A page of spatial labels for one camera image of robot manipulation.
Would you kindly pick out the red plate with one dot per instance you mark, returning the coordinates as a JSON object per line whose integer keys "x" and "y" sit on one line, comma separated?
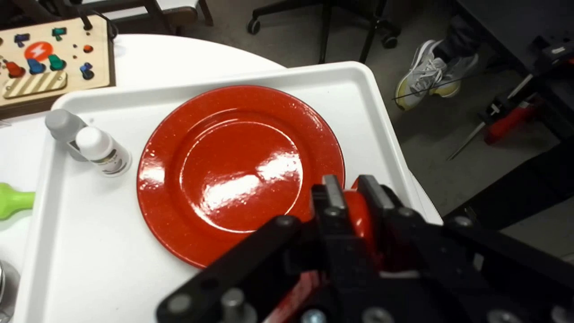
{"x": 226, "y": 155}

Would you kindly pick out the leg in dark trousers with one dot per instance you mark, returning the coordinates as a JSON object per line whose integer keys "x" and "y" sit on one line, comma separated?
{"x": 463, "y": 36}

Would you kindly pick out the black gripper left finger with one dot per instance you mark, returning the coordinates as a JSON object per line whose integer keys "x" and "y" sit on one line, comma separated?
{"x": 262, "y": 269}

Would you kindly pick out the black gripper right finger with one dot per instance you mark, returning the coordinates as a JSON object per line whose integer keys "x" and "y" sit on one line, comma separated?
{"x": 467, "y": 269}

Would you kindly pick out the white plastic tray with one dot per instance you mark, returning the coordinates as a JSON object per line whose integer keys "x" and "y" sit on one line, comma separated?
{"x": 90, "y": 239}

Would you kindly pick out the wooden puzzle board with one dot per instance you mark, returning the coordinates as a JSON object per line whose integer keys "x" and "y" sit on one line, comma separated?
{"x": 65, "y": 83}

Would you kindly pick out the grey sneaker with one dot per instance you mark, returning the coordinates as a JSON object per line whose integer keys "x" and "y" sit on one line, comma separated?
{"x": 427, "y": 74}

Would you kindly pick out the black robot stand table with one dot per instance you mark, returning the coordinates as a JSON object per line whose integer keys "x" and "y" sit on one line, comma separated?
{"x": 539, "y": 180}

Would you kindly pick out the small white capped bottle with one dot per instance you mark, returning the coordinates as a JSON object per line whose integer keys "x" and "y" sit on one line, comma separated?
{"x": 99, "y": 146}

